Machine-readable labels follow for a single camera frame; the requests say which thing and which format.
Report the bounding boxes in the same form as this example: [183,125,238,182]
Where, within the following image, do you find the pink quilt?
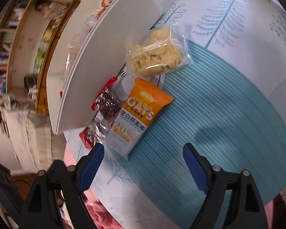
[61,144,123,228]

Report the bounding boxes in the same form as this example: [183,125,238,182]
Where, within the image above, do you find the tree print white sheet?
[90,0,286,228]

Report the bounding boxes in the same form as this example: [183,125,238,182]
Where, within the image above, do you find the red foil candy pack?
[79,122,109,149]

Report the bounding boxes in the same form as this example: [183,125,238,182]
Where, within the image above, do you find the wooden bookshelf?
[0,0,37,92]

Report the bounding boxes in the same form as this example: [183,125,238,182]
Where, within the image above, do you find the dark red bean snack pack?
[91,77,123,123]

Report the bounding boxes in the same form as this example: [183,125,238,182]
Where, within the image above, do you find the pale cracker pack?
[125,22,194,77]

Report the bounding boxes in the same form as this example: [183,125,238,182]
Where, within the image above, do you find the wooden desk with drawers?
[35,0,80,115]

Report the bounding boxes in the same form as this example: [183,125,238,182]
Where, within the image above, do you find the white lace covered furniture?
[2,94,66,173]

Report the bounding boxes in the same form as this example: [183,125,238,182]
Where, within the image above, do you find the white plastic storage bin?
[46,0,163,134]

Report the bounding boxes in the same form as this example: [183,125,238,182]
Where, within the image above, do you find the orange oats bar packet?
[105,78,174,160]

